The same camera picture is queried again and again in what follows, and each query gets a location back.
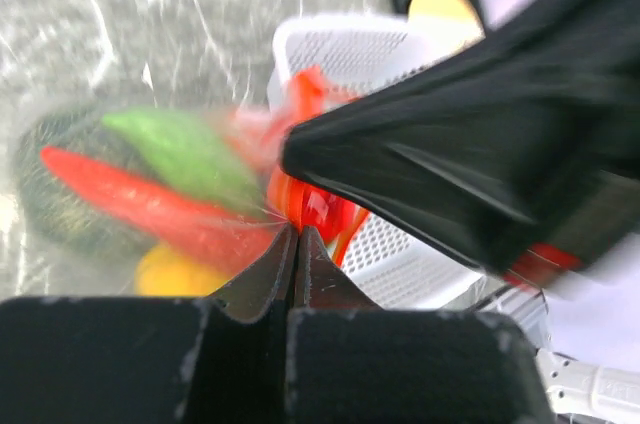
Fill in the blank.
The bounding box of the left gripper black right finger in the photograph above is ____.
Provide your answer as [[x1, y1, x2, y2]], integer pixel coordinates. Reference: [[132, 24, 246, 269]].
[[284, 229, 553, 423]]

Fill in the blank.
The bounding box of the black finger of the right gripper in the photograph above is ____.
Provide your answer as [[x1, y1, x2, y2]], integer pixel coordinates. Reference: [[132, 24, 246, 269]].
[[281, 18, 639, 276]]

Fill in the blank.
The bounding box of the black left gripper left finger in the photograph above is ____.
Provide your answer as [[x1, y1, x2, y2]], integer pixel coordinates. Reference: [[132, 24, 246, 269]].
[[1, 228, 298, 423]]

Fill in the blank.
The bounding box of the yellow bell pepper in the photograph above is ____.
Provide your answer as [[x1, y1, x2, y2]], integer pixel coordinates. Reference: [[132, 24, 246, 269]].
[[134, 244, 231, 297]]

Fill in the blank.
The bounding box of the orange carrot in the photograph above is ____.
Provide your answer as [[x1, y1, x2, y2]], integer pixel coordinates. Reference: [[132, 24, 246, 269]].
[[40, 146, 280, 276]]

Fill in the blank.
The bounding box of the clear zip top bag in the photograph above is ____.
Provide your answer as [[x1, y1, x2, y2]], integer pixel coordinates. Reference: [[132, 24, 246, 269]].
[[1, 66, 368, 297]]

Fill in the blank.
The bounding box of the green netted melon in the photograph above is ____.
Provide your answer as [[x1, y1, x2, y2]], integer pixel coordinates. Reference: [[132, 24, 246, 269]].
[[9, 98, 156, 260]]

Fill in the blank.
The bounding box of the green bitter gourd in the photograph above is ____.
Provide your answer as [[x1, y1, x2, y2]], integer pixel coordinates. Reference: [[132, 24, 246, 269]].
[[101, 108, 264, 218]]

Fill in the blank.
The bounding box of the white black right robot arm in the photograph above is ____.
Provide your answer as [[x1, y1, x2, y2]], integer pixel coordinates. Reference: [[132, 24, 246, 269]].
[[268, 14, 639, 423]]

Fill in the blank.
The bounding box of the white plastic perforated basket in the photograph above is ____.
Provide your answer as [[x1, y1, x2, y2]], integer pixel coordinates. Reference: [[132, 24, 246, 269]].
[[267, 13, 487, 309]]

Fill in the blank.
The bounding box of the peach and cream plate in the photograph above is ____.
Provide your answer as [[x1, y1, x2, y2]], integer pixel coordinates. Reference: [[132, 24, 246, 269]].
[[408, 0, 485, 56]]

